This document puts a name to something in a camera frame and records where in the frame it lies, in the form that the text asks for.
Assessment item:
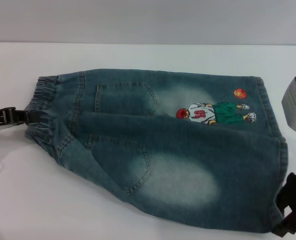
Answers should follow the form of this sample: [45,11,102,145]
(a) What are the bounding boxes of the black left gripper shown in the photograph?
[0,106,38,132]

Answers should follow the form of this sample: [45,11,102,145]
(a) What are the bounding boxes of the blue denim shorts with print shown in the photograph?
[24,68,288,235]

